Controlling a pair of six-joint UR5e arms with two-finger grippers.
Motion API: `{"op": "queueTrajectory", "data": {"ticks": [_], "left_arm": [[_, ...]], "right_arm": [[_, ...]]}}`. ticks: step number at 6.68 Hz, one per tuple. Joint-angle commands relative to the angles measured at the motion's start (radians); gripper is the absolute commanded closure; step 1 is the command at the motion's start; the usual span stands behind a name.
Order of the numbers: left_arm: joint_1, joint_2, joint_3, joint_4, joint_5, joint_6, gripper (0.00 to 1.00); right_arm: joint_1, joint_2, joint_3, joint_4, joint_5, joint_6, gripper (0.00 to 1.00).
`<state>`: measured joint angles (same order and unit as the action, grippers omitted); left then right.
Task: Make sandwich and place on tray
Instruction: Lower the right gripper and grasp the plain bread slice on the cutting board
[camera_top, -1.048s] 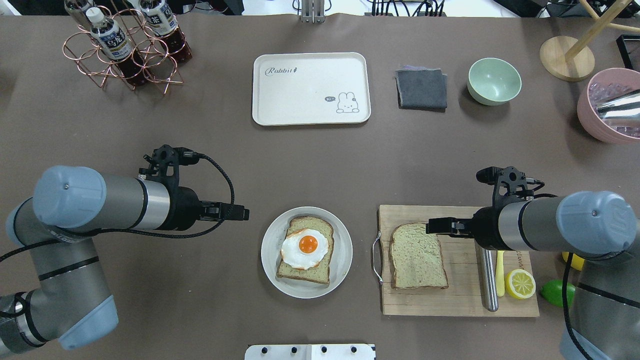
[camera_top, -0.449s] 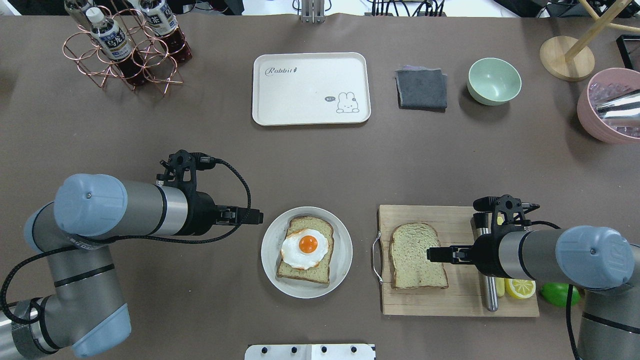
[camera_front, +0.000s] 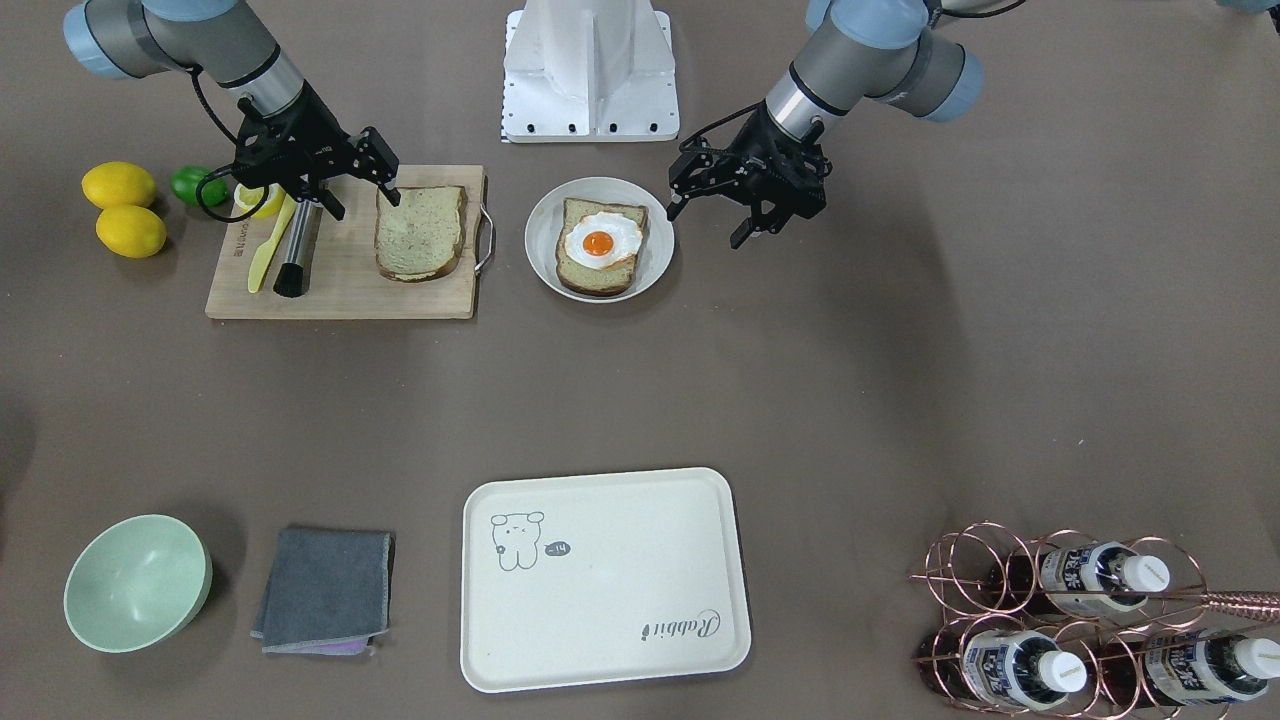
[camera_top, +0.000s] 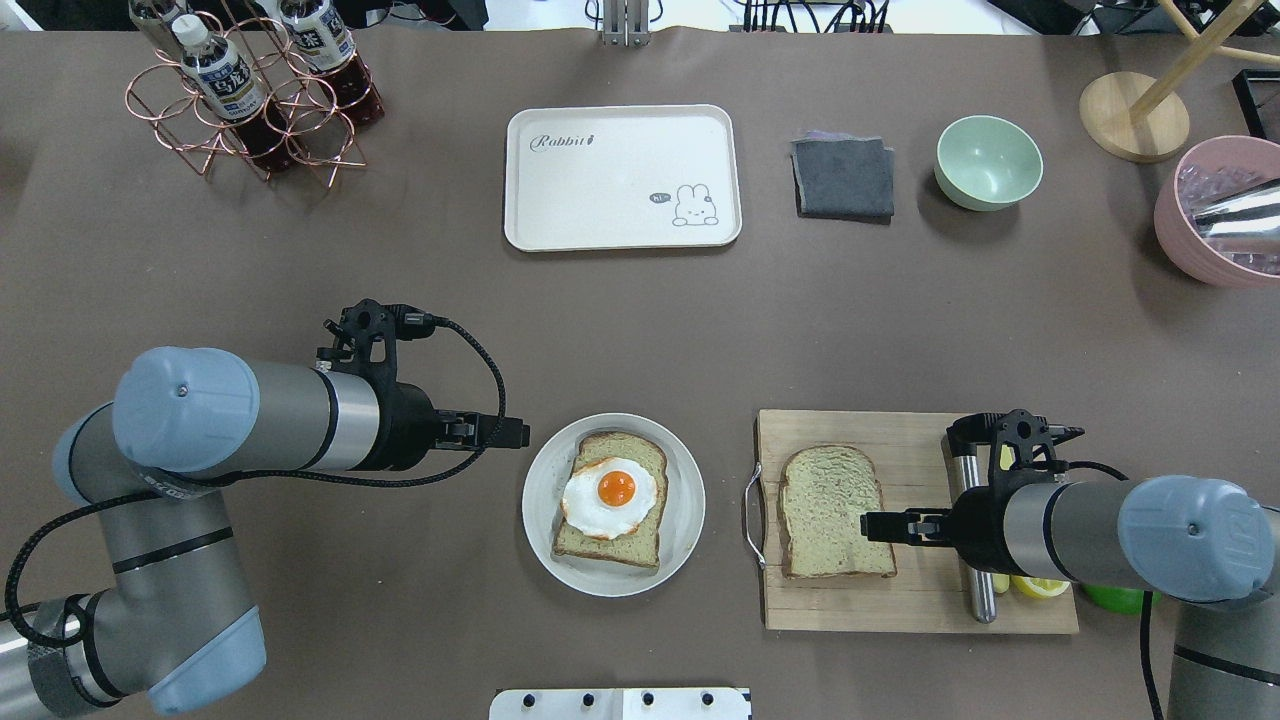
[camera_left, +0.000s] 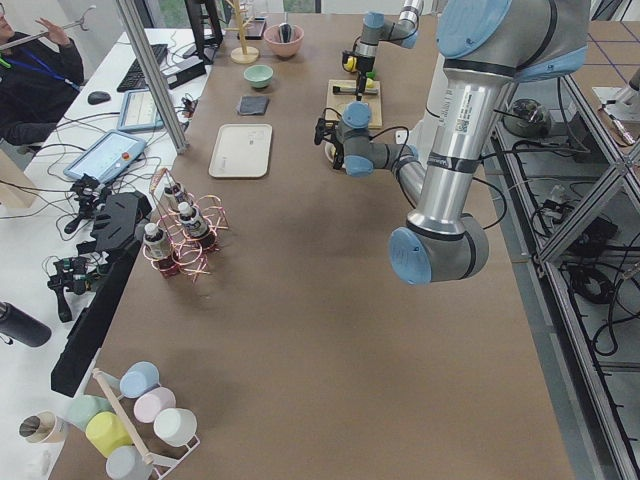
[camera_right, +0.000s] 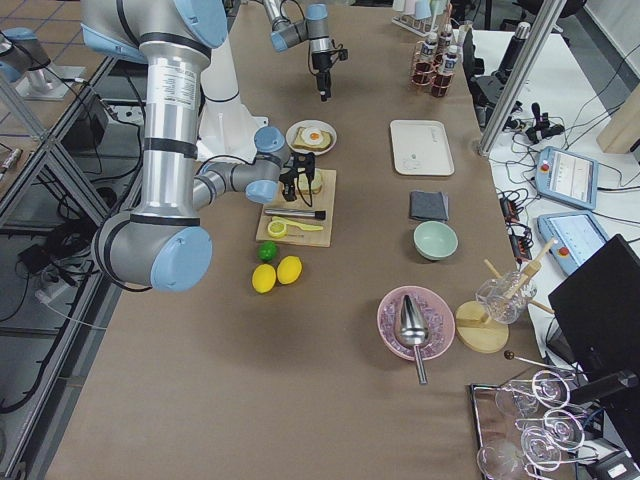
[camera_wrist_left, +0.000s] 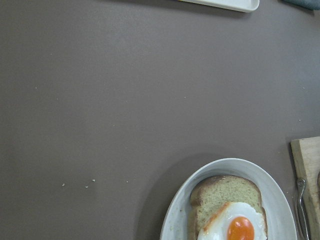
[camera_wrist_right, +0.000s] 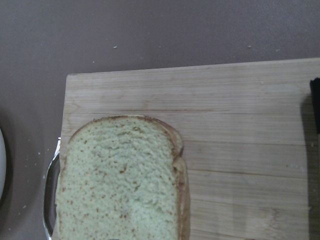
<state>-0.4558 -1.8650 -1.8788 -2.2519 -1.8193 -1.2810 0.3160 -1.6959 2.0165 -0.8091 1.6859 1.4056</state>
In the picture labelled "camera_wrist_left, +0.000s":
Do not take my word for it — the bread slice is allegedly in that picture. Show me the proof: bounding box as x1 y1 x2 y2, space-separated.
187 175 268 240

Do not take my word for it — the white rectangular serving tray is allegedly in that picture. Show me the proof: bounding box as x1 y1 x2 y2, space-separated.
182 0 260 13

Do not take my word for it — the folded grey cloth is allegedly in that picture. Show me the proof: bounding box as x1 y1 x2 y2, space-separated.
281 0 320 11

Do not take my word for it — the fried egg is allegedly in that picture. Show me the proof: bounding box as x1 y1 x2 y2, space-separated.
197 202 268 240

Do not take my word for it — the white oval plate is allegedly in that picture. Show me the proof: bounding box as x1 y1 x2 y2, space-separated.
159 158 298 240

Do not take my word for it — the wooden cutting board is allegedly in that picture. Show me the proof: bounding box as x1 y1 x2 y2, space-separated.
290 136 320 240

